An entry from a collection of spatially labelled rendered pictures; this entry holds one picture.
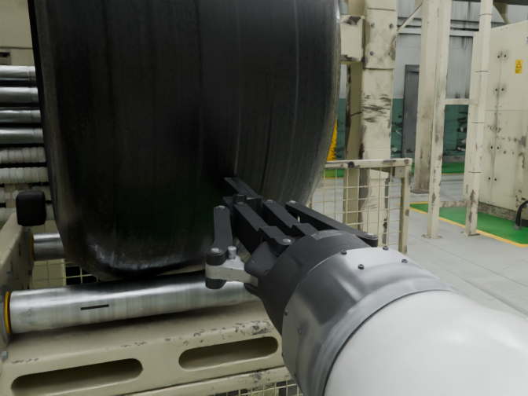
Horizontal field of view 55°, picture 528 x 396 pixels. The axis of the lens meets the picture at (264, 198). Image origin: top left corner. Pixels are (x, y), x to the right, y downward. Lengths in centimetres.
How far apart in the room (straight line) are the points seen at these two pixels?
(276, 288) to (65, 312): 34
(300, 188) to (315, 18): 17
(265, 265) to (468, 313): 14
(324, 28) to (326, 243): 28
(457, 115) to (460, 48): 145
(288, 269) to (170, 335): 33
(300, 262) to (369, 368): 9
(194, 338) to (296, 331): 35
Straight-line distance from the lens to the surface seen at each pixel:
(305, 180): 54
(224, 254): 32
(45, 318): 59
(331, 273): 25
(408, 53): 1144
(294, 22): 49
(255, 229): 36
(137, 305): 59
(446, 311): 21
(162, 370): 60
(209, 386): 62
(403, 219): 130
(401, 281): 23
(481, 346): 19
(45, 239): 86
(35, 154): 104
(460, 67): 1210
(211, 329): 60
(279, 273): 29
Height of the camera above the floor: 111
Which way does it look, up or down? 10 degrees down
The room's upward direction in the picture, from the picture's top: straight up
